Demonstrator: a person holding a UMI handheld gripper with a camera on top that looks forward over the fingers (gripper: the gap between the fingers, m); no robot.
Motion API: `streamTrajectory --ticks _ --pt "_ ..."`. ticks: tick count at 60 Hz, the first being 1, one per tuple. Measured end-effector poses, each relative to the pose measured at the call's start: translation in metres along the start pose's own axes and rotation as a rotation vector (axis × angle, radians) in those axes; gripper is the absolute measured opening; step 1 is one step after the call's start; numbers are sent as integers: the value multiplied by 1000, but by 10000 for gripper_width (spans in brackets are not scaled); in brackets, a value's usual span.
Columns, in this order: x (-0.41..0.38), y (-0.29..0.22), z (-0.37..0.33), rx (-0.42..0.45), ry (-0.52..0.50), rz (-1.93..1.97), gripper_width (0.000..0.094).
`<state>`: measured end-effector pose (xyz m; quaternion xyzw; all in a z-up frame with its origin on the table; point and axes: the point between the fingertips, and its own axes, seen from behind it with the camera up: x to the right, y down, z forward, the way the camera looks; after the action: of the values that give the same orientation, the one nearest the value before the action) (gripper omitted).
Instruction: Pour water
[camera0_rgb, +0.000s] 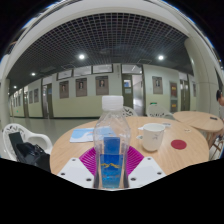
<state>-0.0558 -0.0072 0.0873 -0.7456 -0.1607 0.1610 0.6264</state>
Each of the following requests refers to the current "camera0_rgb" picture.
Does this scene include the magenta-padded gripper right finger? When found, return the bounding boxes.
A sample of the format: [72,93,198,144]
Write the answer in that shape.
[125,145,167,190]

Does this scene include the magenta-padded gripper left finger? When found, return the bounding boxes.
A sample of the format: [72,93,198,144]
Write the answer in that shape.
[57,146,98,190]

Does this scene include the clear bottle with blue label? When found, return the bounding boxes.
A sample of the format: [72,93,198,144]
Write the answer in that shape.
[93,95,132,191]

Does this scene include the white ceramic mug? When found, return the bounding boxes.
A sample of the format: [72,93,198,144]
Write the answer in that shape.
[135,122,166,153]

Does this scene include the light blue booklet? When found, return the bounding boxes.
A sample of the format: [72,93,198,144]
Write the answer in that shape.
[69,126,101,144]

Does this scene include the flat round red coaster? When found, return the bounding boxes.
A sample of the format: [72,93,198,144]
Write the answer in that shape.
[170,139,188,151]

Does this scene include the black bag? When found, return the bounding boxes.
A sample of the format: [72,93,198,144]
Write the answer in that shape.
[8,131,52,173]

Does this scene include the round wooden side table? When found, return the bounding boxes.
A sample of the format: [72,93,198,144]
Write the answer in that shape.
[172,110,224,148]

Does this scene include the wooden folding chair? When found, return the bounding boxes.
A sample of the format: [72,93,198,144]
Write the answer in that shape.
[209,136,224,160]

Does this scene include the open dark green door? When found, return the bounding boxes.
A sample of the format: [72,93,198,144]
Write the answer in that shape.
[121,73,145,117]

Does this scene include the person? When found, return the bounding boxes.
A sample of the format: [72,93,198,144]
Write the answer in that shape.
[213,89,224,141]

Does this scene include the round ceiling lights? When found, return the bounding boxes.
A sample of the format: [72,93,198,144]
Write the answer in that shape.
[13,53,165,90]

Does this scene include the row of framed wall portraits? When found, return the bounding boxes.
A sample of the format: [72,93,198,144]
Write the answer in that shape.
[28,75,198,104]

